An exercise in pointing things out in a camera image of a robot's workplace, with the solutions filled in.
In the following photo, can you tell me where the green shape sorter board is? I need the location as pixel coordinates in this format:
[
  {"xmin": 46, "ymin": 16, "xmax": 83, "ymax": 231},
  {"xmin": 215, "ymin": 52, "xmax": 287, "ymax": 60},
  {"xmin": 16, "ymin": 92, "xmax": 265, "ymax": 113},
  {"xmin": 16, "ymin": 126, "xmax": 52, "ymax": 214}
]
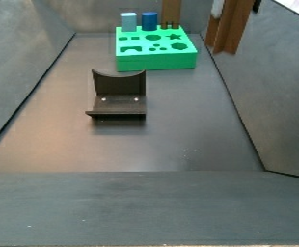
[{"xmin": 116, "ymin": 26, "xmax": 198, "ymax": 71}]

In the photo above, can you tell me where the dark concave arch block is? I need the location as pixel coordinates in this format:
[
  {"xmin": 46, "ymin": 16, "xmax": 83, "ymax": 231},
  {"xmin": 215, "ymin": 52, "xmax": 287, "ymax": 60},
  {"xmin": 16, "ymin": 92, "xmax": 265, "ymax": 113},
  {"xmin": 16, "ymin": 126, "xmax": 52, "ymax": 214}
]
[{"xmin": 86, "ymin": 69, "xmax": 147, "ymax": 118}]

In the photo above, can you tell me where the dark blue cylinder block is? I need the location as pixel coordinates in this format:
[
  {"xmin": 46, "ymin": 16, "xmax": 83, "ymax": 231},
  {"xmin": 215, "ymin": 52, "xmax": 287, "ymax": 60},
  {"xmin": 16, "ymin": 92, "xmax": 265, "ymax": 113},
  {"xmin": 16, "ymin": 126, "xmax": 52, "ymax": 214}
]
[{"xmin": 142, "ymin": 12, "xmax": 158, "ymax": 31}]

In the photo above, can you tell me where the light blue cube block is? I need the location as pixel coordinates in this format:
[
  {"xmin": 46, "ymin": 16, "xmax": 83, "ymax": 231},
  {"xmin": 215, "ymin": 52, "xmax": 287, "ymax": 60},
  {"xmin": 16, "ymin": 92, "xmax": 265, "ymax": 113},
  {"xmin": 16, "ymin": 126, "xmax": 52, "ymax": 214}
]
[{"xmin": 120, "ymin": 13, "xmax": 136, "ymax": 32}]

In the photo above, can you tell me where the brown two-legged block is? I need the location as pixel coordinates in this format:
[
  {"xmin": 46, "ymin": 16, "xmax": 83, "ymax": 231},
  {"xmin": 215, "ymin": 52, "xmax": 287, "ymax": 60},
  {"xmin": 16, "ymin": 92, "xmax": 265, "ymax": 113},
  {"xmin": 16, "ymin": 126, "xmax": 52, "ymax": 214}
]
[{"xmin": 160, "ymin": 0, "xmax": 182, "ymax": 29}]

